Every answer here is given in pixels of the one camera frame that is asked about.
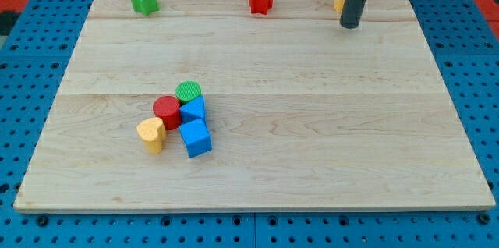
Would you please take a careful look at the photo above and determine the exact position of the blue triangle block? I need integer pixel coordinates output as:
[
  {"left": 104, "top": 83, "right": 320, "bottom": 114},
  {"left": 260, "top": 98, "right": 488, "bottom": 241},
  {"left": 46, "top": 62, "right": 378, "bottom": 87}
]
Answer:
[{"left": 179, "top": 96, "right": 206, "bottom": 123}]

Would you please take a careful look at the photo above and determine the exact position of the light wooden board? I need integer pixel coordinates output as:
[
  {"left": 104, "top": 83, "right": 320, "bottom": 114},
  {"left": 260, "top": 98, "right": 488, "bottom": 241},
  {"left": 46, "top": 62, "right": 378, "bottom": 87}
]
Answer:
[{"left": 14, "top": 0, "right": 495, "bottom": 214}]

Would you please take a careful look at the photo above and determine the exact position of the blue cube block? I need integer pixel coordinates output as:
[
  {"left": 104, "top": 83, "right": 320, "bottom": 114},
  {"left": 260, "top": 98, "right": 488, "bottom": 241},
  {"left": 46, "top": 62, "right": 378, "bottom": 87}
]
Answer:
[{"left": 179, "top": 119, "right": 212, "bottom": 158}]

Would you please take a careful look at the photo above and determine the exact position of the green cylinder block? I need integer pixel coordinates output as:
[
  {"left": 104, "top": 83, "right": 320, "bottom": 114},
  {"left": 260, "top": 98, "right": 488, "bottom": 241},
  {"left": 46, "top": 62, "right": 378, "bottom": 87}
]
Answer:
[{"left": 175, "top": 80, "right": 202, "bottom": 105}]

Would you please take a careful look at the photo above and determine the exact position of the red cylinder block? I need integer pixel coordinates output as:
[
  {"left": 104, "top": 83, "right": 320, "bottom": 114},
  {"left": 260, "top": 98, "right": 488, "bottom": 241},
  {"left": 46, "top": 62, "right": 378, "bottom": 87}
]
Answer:
[{"left": 153, "top": 95, "right": 182, "bottom": 130}]

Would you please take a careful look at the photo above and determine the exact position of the yellow heart block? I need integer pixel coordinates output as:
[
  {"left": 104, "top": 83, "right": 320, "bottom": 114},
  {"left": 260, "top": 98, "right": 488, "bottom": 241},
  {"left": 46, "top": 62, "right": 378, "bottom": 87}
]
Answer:
[{"left": 136, "top": 117, "right": 168, "bottom": 154}]

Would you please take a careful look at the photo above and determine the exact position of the green star block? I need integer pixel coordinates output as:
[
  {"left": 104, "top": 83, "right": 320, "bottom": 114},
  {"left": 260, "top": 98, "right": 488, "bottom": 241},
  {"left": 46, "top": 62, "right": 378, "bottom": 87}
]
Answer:
[{"left": 131, "top": 0, "right": 159, "bottom": 16}]

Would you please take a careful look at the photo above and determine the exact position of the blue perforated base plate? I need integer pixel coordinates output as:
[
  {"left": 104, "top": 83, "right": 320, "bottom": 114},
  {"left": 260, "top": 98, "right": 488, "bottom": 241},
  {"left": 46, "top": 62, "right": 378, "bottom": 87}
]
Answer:
[{"left": 1, "top": 0, "right": 498, "bottom": 247}]

